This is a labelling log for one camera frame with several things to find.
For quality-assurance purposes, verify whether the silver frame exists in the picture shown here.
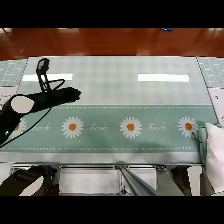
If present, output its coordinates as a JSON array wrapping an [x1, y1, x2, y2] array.
[[0, 161, 214, 197]]

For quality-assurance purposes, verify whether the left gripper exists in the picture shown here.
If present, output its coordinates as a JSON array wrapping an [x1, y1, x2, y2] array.
[[54, 86, 83, 105]]

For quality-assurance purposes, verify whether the pale green garment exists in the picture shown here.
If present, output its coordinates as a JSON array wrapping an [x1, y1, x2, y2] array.
[[194, 127, 208, 165]]

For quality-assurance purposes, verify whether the white shirt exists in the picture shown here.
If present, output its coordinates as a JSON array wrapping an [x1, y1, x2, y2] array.
[[203, 122, 224, 195]]

